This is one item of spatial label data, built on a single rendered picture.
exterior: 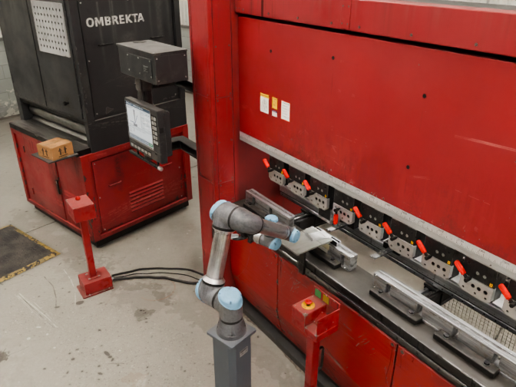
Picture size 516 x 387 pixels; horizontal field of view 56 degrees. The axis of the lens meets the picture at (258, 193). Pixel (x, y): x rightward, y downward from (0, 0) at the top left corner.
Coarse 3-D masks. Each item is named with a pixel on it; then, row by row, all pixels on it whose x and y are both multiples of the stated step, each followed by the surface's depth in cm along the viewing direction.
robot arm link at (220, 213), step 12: (216, 204) 236; (228, 204) 234; (216, 216) 234; (228, 216) 230; (216, 228) 235; (228, 228) 234; (216, 240) 237; (228, 240) 238; (216, 252) 238; (216, 264) 239; (204, 276) 244; (216, 276) 241; (204, 288) 242; (216, 288) 241; (204, 300) 243
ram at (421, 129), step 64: (256, 64) 296; (320, 64) 249; (384, 64) 216; (448, 64) 190; (512, 64) 169; (256, 128) 313; (320, 128) 262; (384, 128) 225; (448, 128) 197; (512, 128) 175; (384, 192) 235; (448, 192) 204; (512, 192) 181; (512, 256) 188
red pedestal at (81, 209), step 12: (72, 204) 365; (84, 204) 365; (72, 216) 365; (84, 216) 365; (84, 228) 377; (84, 240) 381; (84, 252) 389; (84, 276) 398; (96, 276) 397; (108, 276) 398; (84, 288) 391; (96, 288) 395; (108, 288) 402
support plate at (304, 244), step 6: (312, 228) 293; (300, 234) 287; (282, 240) 281; (300, 240) 281; (306, 240) 281; (318, 240) 281; (324, 240) 281; (330, 240) 281; (288, 246) 275; (294, 246) 275; (300, 246) 275; (306, 246) 275; (312, 246) 275; (318, 246) 276; (294, 252) 270; (300, 252) 270
